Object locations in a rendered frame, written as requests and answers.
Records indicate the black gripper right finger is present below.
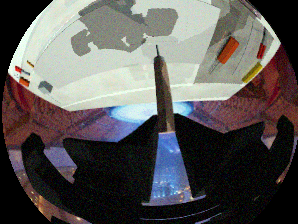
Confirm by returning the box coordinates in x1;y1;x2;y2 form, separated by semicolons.
173;113;265;198

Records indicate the yellow flat bar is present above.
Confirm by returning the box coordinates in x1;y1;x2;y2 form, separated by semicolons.
242;63;263;84

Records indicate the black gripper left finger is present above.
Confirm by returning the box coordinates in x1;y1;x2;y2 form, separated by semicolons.
63;115;158;202

